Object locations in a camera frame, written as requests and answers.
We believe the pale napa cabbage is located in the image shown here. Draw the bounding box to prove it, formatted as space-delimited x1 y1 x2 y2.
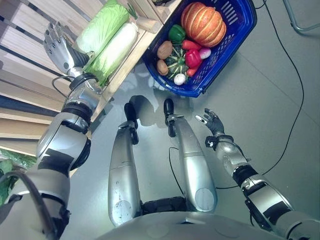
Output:
83 21 139 86

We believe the red bell pepper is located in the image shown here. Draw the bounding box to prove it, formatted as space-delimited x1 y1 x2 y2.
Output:
184 48 203 68

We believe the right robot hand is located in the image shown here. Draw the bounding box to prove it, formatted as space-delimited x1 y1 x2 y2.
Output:
194 108 226 137

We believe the dark green striped squash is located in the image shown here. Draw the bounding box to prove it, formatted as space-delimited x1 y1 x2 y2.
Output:
164 45 191 81

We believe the pink onion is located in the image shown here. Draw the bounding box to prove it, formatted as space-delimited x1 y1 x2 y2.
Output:
198 47 212 60

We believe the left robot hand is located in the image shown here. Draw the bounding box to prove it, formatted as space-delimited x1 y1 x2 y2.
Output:
43 21 90 76

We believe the left silver robot leg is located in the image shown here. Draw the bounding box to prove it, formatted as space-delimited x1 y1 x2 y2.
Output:
107 102 142 227

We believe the brown potato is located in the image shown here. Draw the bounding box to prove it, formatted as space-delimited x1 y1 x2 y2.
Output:
156 59 170 76
156 40 174 60

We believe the large orange pumpkin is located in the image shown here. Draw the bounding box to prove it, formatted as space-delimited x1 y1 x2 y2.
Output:
180 2 227 48

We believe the white garlic bulb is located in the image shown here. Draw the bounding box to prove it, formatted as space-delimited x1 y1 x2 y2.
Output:
173 73 187 86

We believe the wooden produce shelf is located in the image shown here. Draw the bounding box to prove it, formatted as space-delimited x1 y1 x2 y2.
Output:
0 0 187 157

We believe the grey metal chair leg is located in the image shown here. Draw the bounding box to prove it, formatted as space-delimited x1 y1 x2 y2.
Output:
284 0 320 32

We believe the silver robot leg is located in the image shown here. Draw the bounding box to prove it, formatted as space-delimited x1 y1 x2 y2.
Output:
107 102 142 227
163 98 218 213

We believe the wooden divider block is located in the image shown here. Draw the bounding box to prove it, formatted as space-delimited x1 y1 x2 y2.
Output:
136 16 165 35

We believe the black floor cable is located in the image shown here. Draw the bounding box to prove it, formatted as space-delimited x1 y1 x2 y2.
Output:
168 0 305 197

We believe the red chili pepper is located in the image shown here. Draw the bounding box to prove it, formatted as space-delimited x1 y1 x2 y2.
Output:
181 39 203 51

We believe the green bell pepper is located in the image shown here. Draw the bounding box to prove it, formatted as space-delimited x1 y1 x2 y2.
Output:
168 24 187 43

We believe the green leafy vegetable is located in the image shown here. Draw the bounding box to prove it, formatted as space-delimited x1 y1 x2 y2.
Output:
0 148 38 207

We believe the right silver robot leg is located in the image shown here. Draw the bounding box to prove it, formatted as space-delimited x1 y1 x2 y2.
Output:
163 98 218 213

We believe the orange carrot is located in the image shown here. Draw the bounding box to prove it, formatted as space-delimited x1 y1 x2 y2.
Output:
186 63 201 77

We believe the blue plastic shopping basket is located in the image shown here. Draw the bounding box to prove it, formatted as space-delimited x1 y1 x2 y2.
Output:
141 0 258 98

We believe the silver robot torso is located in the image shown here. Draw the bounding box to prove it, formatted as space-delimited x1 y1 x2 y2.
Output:
96 196 287 240

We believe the green napa cabbage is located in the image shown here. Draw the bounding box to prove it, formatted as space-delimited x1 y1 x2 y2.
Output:
74 0 131 54

